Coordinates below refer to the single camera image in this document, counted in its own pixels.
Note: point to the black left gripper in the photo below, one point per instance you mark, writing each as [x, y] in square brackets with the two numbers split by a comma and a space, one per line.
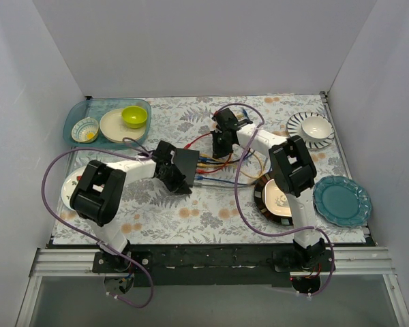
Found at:
[176, 178]

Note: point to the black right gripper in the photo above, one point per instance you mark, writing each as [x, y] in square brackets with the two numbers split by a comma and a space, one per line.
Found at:
[220, 146]

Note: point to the black network switch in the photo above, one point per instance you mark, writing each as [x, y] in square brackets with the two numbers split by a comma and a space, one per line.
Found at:
[187, 160]

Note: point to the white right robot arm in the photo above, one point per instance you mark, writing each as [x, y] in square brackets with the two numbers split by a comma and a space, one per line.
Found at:
[294, 174]

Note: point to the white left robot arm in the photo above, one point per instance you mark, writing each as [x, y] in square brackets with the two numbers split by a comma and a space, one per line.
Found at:
[98, 193]

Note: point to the floral table mat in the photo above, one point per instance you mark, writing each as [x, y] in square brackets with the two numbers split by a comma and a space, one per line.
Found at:
[150, 214]

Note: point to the striped blue white plate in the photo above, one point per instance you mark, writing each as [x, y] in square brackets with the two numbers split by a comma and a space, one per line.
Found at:
[293, 127]

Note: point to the lime green bowl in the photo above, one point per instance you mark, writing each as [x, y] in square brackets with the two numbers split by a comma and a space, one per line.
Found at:
[134, 116]

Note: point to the square panda dish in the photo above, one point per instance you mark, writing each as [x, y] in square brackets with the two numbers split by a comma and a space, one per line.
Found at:
[275, 200]

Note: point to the cream plate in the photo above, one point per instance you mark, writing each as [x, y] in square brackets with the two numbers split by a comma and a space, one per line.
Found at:
[115, 130]

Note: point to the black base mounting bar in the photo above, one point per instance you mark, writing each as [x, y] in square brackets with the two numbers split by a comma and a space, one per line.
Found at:
[233, 264]

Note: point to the white bowl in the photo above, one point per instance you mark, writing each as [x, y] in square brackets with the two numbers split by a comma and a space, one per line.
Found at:
[317, 129]

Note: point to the black striped round plate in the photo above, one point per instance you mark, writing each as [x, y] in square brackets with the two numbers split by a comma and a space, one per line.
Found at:
[259, 186]

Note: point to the small patterned bowl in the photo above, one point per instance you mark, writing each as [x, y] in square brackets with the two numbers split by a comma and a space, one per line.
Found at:
[85, 131]

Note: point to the teal plastic tray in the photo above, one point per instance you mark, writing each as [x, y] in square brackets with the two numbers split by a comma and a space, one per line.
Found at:
[96, 109]

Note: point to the strawberry pattern plate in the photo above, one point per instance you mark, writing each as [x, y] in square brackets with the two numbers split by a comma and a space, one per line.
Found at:
[69, 186]

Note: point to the teal scalloped plate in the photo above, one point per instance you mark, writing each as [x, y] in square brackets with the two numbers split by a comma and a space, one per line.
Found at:
[342, 201]

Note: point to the aluminium frame rail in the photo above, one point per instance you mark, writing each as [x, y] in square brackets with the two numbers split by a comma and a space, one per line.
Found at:
[346, 260]

